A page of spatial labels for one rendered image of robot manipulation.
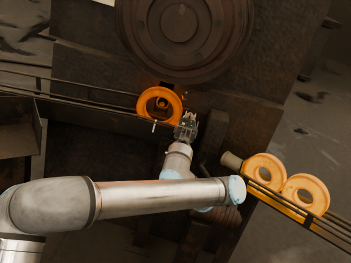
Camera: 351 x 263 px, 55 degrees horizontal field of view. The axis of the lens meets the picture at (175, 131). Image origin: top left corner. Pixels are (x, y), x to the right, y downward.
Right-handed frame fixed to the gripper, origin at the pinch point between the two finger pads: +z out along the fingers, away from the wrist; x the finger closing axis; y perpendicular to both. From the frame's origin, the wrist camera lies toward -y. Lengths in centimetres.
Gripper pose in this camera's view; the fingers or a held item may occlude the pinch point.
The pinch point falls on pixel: (189, 116)
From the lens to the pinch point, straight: 135.0
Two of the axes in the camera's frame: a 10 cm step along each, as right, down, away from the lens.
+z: 2.1, -7.0, 6.8
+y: 1.9, -6.5, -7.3
